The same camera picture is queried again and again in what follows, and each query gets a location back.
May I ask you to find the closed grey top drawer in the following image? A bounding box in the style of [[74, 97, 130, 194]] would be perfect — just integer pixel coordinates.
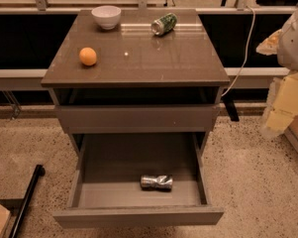
[[55, 105, 219, 134]]

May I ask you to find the crushed silver redbull can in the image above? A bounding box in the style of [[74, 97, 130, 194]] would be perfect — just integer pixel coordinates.
[[140, 175, 173, 190]]

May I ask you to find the orange fruit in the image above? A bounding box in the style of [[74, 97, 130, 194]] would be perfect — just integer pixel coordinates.
[[79, 48, 97, 66]]

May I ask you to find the grey horizontal rail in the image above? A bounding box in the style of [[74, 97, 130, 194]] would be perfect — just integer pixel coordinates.
[[0, 67, 289, 91]]

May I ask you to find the open grey middle drawer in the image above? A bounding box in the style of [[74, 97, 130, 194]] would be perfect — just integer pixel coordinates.
[[53, 132, 224, 228]]

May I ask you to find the green soda can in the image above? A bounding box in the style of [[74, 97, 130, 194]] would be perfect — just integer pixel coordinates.
[[151, 13, 177, 36]]

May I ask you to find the grey cabinet with glossy top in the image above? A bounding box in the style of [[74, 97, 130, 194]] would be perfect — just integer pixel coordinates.
[[42, 10, 229, 150]]

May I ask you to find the white power cable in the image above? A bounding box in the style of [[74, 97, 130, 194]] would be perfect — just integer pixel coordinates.
[[220, 5, 256, 98]]

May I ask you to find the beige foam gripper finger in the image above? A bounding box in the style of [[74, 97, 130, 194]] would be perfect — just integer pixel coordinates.
[[260, 72, 298, 138], [256, 30, 282, 56]]

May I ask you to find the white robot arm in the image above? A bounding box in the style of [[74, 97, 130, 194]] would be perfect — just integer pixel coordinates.
[[256, 8, 298, 138]]

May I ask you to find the black metal pole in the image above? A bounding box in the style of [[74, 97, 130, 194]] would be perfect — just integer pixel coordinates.
[[8, 165, 46, 238]]

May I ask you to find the white ceramic bowl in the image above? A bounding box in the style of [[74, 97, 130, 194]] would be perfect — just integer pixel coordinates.
[[91, 5, 122, 30]]

